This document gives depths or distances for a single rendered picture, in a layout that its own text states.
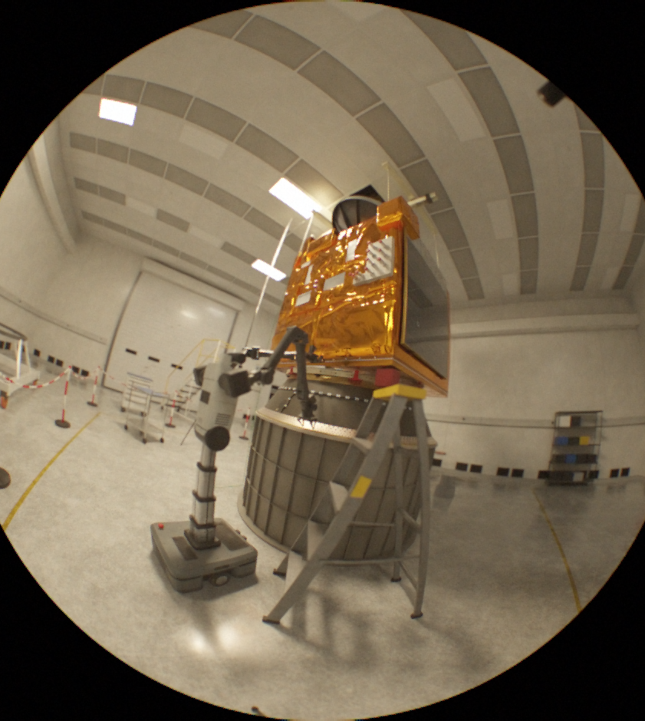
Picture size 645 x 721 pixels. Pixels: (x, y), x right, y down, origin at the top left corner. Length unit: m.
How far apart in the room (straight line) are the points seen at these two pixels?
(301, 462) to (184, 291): 8.68
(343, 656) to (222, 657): 0.60
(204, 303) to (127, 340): 3.56
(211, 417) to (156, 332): 8.07
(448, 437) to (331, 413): 5.56
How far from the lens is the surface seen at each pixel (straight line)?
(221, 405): 1.22
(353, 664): 1.53
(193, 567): 1.51
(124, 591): 1.69
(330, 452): 1.73
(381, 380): 1.68
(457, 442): 6.97
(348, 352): 1.91
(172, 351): 9.12
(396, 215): 2.45
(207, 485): 1.42
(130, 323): 9.30
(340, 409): 1.81
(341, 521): 1.05
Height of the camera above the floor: 1.36
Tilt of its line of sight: 12 degrees up
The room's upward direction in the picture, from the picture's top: 11 degrees clockwise
